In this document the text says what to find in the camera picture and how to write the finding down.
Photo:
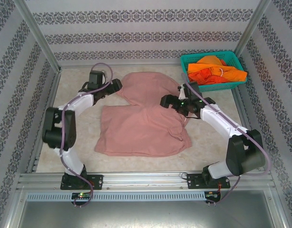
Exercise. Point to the pink shorts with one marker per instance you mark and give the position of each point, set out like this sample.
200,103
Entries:
136,130

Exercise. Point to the light orange shorts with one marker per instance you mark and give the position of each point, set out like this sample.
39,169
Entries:
231,73

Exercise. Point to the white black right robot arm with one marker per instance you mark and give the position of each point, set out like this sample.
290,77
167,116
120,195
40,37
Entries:
217,118

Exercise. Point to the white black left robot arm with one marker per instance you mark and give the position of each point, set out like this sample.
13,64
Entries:
70,161

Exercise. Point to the teal plastic basket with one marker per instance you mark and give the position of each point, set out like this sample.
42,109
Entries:
215,88

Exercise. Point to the small circuit board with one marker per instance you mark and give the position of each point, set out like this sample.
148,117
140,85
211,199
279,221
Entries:
212,194
81,195

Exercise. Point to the grey metal sheet panel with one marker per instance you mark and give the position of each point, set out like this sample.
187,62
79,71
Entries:
146,216

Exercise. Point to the aluminium table back rail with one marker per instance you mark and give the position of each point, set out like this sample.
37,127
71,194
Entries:
112,65

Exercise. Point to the aluminium mounting rail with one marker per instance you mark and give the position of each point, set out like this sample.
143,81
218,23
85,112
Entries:
146,180

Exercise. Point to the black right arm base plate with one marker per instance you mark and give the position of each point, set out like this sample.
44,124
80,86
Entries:
193,181

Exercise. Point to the aluminium frame post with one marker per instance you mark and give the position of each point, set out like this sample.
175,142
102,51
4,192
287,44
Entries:
39,38
253,26

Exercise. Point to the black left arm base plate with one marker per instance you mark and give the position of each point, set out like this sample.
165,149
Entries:
96,181

